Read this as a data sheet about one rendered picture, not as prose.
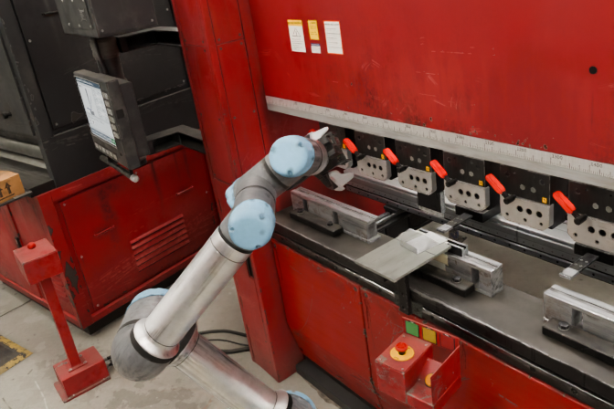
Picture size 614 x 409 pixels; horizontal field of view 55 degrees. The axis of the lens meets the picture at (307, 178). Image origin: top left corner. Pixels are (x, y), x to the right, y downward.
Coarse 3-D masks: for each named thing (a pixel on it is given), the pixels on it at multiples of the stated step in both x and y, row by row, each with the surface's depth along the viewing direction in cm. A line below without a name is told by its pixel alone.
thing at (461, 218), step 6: (456, 204) 213; (498, 204) 208; (456, 210) 213; (462, 210) 210; (468, 210) 208; (474, 210) 207; (486, 210) 205; (492, 210) 207; (498, 210) 209; (462, 216) 207; (468, 216) 207; (474, 216) 207; (480, 216) 205; (486, 216) 205; (492, 216) 208; (450, 222) 205; (456, 222) 204; (462, 222) 205; (438, 228) 202; (444, 228) 201; (450, 228) 201
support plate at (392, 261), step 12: (396, 240) 200; (408, 240) 198; (372, 252) 195; (384, 252) 194; (396, 252) 192; (408, 252) 191; (432, 252) 189; (360, 264) 189; (372, 264) 188; (384, 264) 187; (396, 264) 186; (408, 264) 185; (420, 264) 184; (384, 276) 181; (396, 276) 180
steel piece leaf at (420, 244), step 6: (402, 240) 195; (414, 240) 197; (420, 240) 197; (426, 240) 196; (432, 240) 196; (408, 246) 192; (414, 246) 194; (420, 246) 193; (426, 246) 192; (432, 246) 192; (414, 252) 190; (420, 252) 190
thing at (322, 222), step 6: (294, 210) 256; (294, 216) 253; (300, 216) 250; (306, 216) 249; (312, 216) 248; (318, 216) 247; (306, 222) 247; (312, 222) 243; (318, 222) 242; (324, 222) 241; (318, 228) 241; (324, 228) 237; (330, 228) 236; (336, 228) 235; (342, 228) 236; (330, 234) 235; (336, 234) 234
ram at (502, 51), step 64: (256, 0) 228; (320, 0) 198; (384, 0) 175; (448, 0) 157; (512, 0) 142; (576, 0) 129; (320, 64) 210; (384, 64) 184; (448, 64) 164; (512, 64) 148; (576, 64) 134; (448, 128) 172; (512, 128) 154; (576, 128) 140
